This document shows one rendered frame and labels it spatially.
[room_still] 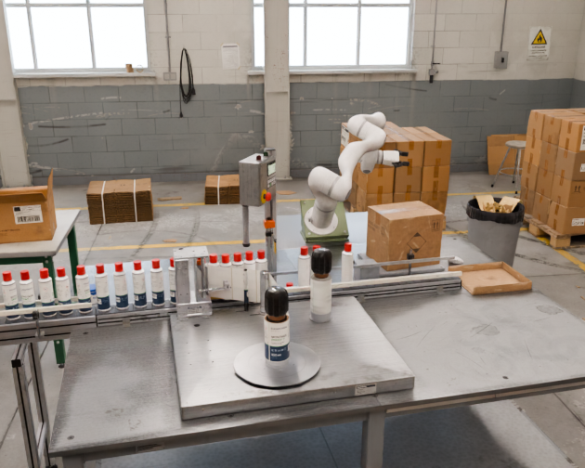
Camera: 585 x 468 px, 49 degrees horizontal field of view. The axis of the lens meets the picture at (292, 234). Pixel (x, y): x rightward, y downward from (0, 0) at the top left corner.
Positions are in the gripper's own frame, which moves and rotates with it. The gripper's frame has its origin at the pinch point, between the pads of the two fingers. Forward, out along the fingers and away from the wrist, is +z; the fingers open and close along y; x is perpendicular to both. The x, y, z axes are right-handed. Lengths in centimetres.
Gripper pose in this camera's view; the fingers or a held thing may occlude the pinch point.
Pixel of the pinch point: (407, 159)
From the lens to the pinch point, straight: 401.8
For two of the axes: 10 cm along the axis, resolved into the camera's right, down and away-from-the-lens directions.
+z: 10.0, 0.7, -0.2
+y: -0.6, 7.2, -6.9
